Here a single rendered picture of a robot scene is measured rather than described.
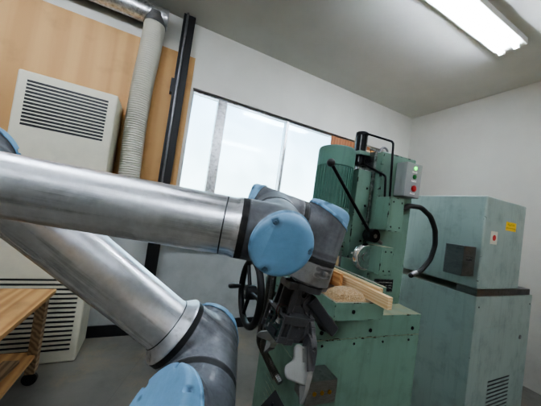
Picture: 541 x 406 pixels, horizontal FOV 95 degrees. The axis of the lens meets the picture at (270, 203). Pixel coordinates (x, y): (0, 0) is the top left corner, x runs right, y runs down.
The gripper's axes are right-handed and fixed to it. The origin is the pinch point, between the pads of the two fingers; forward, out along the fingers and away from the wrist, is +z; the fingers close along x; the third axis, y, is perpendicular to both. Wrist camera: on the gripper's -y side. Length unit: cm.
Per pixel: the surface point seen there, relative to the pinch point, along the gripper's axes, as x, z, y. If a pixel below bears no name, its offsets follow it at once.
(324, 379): -19.8, 15.8, -35.6
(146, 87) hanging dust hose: -176, -93, 58
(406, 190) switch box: -33, -63, -64
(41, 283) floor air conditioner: -156, 56, 70
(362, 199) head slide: -44, -53, -52
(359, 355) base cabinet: -25, 10, -57
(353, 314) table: -16.3, -9.0, -35.4
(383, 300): -11.6, -16.7, -41.2
